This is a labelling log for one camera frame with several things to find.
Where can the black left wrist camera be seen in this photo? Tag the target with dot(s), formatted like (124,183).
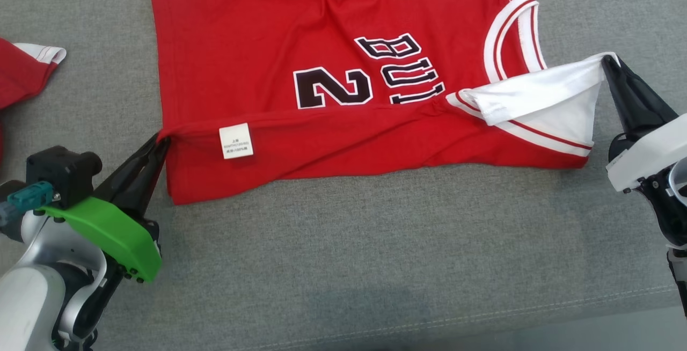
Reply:
(59,171)

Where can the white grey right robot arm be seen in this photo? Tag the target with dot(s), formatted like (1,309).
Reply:
(673,217)

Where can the red Bulls basketball jersey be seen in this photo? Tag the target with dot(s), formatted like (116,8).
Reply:
(322,34)

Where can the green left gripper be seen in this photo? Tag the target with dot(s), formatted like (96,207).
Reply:
(118,235)

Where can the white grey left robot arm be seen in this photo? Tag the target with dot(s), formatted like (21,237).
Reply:
(27,297)

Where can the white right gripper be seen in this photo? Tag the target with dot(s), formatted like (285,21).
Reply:
(652,152)

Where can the teal left camera connector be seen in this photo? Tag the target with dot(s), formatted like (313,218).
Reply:
(29,198)

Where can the red Bulls basketball shorts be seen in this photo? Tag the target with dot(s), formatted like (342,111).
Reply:
(21,74)

